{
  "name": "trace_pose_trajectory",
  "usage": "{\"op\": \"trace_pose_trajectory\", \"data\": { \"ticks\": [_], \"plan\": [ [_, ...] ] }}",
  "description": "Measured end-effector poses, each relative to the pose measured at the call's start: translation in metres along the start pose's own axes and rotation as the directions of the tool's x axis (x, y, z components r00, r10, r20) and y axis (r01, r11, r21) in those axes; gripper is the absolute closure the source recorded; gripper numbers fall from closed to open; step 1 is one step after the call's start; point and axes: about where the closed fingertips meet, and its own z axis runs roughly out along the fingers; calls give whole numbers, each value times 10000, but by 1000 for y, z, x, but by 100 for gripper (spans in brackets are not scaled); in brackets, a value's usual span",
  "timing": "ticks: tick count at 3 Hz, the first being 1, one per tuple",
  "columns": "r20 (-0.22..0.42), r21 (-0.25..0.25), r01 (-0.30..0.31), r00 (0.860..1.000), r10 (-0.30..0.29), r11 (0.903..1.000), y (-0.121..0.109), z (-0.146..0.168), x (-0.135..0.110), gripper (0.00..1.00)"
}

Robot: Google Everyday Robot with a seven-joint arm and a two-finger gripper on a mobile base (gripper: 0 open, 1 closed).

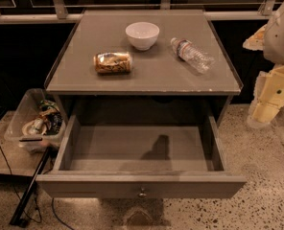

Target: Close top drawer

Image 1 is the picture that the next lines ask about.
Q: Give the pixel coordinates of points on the white ceramic bowl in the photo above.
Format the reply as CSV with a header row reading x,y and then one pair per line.
x,y
142,35

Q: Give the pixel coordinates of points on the clear plastic storage bin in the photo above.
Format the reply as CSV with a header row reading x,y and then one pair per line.
x,y
37,123

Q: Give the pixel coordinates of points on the grey top drawer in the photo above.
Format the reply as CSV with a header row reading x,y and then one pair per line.
x,y
171,152

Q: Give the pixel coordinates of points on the black metal stand leg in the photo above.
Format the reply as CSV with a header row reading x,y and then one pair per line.
x,y
17,219

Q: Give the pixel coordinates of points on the metal top drawer knob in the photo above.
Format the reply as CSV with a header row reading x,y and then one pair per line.
x,y
142,193

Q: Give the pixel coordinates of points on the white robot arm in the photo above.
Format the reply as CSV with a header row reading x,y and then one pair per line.
x,y
270,38

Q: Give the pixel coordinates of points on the grey wooden nightstand cabinet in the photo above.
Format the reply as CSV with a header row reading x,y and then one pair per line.
x,y
156,71

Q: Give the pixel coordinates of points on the gold crushed soda can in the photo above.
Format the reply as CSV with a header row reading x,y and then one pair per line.
x,y
113,62

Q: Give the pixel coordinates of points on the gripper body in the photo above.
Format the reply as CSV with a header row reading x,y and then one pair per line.
x,y
281,37

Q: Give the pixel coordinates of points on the metal window railing frame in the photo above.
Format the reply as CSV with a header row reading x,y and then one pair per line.
x,y
132,7

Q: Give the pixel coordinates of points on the clear plastic water bottle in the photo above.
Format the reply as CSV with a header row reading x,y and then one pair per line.
x,y
191,54

